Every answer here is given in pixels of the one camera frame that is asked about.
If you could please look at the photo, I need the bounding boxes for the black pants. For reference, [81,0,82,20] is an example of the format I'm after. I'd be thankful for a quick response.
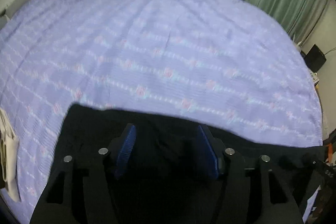
[49,103,328,224]

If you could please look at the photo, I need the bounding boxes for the white folded garment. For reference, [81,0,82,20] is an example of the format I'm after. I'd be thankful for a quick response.
[1,109,20,202]

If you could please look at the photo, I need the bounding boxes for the black speaker box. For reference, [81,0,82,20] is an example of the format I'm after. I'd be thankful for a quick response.
[304,44,326,73]

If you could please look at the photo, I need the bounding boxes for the purple floral bed sheet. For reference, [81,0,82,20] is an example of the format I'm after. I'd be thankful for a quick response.
[1,0,322,223]

